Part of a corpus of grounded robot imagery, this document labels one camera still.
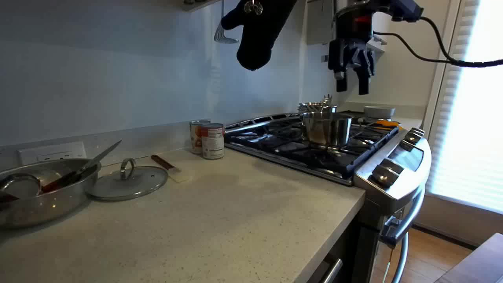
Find brown wooden table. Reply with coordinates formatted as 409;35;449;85
433;231;503;283

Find orange silicone mat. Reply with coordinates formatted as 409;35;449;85
375;118;403;129

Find white window blinds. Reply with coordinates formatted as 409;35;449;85
425;0;503;216

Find wide steel saute pan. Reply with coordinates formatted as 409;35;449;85
0;158;103;230

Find steel pot with loop handles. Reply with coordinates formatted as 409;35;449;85
298;95;340;120

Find dark handled cooking utensil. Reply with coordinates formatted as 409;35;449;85
38;139;125;197

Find small steel pot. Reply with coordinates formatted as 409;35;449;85
301;112;354;150

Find round steel strainer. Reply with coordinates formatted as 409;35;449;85
0;172;45;205

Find black oven mitt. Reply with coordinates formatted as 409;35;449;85
219;0;299;73

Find red and white food can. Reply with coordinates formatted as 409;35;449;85
200;123;227;162
189;120;211;156

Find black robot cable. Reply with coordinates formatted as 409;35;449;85
373;14;503;70

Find grey hanging kitchen scraper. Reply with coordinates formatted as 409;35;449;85
213;0;240;46

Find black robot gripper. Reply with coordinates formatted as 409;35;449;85
328;8;378;96

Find glass lid with steel handle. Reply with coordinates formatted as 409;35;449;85
85;156;170;203

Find stainless steel gas range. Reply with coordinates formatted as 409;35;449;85
224;109;434;283

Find white spatula with red handle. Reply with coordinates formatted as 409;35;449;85
150;153;194;184

